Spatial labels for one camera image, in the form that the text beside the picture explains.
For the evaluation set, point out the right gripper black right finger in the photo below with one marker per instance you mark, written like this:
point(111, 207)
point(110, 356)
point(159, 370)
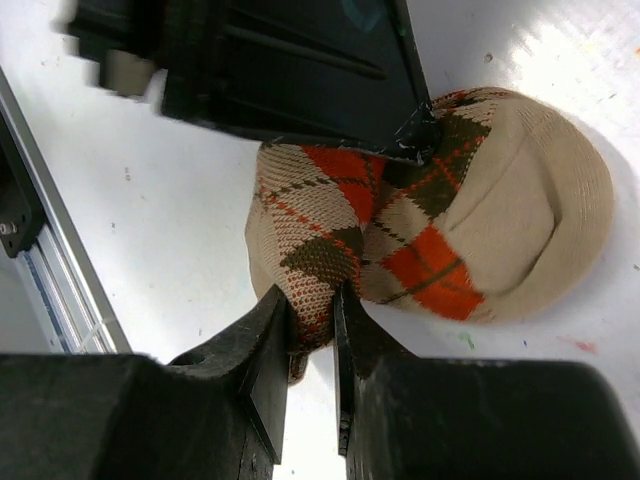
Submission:
point(401, 416)

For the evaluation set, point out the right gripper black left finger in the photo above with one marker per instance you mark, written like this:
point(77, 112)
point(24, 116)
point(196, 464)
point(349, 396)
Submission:
point(215, 412)

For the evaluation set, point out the beige orange argyle sock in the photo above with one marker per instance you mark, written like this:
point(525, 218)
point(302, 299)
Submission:
point(507, 217)

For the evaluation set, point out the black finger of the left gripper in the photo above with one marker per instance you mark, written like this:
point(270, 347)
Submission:
point(341, 74)

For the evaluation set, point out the aluminium mounting rail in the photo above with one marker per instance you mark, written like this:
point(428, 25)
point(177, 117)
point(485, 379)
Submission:
point(38, 234)

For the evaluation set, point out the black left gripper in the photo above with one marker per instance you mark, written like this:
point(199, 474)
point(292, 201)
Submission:
point(123, 38)

